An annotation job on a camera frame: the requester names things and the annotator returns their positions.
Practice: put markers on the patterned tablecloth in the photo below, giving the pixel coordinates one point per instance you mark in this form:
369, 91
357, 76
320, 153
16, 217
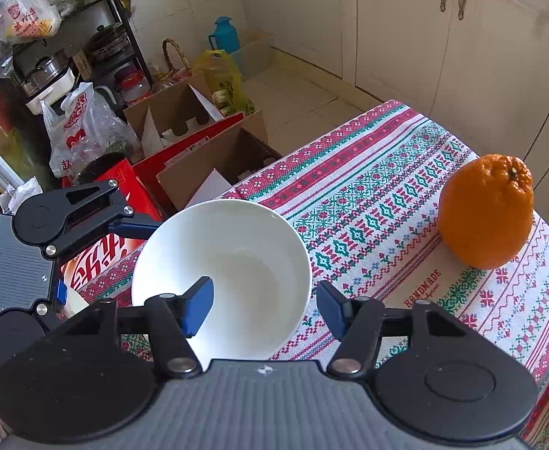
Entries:
373, 187

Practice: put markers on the teal thermos jug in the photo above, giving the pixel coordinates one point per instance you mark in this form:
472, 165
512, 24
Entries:
225, 36

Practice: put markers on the yellow plastic bag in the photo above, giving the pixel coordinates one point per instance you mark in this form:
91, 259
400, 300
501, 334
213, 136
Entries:
223, 79

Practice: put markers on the black metal shelf rack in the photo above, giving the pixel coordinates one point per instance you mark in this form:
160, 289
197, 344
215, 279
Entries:
127, 28

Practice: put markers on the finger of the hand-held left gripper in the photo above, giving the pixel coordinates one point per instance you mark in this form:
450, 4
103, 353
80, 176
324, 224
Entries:
131, 227
60, 293

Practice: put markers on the crumpled white plastic bag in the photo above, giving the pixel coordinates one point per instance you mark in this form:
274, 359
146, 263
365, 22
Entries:
21, 194

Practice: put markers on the dark pot with lid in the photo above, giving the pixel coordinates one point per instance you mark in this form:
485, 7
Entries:
105, 42

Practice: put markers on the steel pot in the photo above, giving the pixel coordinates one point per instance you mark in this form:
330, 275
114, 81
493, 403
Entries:
45, 72

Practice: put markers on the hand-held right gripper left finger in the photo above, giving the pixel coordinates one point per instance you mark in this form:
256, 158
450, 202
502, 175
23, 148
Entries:
200, 304

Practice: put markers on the wicker basket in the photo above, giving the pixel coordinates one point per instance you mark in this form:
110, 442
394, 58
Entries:
177, 63

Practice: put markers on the white plastic basin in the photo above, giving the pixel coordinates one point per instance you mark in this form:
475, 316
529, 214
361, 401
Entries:
52, 93

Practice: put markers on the open cardboard box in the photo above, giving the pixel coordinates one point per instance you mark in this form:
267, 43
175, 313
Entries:
199, 173
171, 108

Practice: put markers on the red-lidded jar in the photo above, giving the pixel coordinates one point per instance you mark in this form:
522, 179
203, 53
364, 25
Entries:
133, 85

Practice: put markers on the white kitchen cabinets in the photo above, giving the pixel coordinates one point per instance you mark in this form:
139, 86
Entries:
396, 23

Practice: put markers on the white bowl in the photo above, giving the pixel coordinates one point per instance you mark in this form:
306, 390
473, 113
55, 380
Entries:
237, 253

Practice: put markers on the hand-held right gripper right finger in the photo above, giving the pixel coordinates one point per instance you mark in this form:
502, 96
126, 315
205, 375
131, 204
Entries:
333, 310

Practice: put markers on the red printed carton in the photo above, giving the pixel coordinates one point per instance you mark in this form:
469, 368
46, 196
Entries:
120, 183

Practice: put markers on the plain orange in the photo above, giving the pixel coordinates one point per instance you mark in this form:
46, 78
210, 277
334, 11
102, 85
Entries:
485, 215

